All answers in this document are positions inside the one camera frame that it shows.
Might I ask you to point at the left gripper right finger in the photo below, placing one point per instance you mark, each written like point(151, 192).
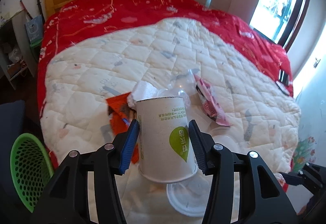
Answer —
point(262, 199)

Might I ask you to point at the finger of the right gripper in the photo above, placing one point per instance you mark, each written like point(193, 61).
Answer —
point(292, 178)

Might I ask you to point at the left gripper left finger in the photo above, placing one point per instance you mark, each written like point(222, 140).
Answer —
point(65, 197)

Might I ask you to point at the clear plastic lid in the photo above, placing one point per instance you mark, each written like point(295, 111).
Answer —
point(190, 197)

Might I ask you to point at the orange snack wrapper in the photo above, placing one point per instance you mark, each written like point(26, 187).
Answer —
point(120, 114)

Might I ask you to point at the red white snack packet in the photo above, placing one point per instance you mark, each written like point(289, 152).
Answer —
point(209, 102)

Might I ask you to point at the white paper cup green logo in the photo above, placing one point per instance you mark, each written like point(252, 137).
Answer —
point(165, 150)

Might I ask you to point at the white styrofoam block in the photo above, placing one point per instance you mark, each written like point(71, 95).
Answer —
point(143, 90)

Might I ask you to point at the clear plastic cup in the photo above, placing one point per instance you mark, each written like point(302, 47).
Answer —
point(222, 135)

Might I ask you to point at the green plastic mesh trash basket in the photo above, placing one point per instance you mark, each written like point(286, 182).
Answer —
point(31, 169)

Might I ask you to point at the white quilted blanket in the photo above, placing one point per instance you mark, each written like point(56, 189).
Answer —
point(81, 75)

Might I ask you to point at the white desk with shelves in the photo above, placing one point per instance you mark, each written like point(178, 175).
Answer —
point(16, 55)

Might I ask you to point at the green plastic stool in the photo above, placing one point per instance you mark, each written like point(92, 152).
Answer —
point(35, 49)

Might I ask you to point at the blue paper gift bag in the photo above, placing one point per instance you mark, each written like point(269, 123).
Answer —
point(34, 29)

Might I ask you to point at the red patterned bedspread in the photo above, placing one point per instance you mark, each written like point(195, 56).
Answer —
point(115, 15)

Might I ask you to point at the window with dark frame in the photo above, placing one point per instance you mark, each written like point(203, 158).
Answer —
point(279, 20)

